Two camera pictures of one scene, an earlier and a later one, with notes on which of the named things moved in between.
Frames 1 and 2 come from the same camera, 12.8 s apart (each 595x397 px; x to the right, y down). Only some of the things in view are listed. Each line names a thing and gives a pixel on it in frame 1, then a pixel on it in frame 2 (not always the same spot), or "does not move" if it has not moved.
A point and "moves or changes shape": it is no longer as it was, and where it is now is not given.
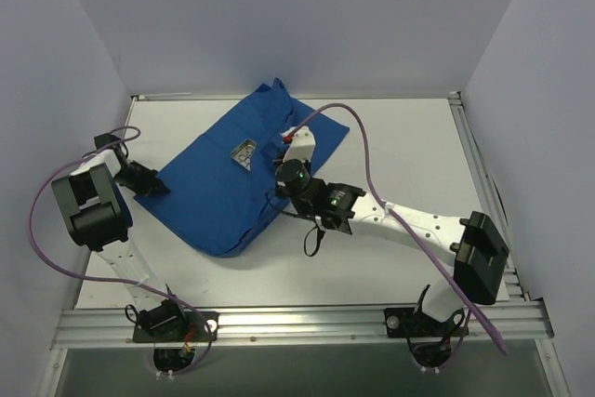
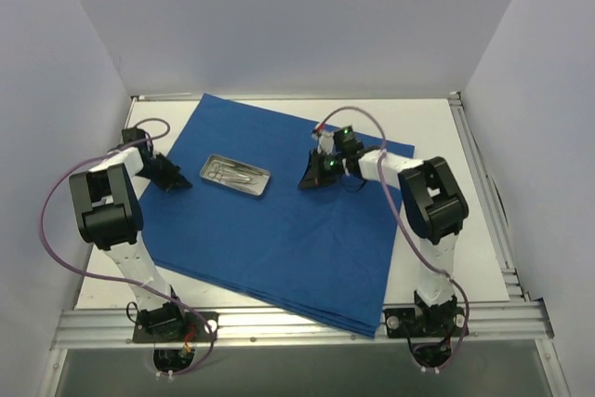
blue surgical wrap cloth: [221, 177] moves or changes shape
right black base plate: [406, 323] does not move
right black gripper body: [282, 155] → [320, 167]
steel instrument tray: [243, 152] → [235, 175]
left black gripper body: [140, 178] → [163, 169]
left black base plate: [201, 331] does not move
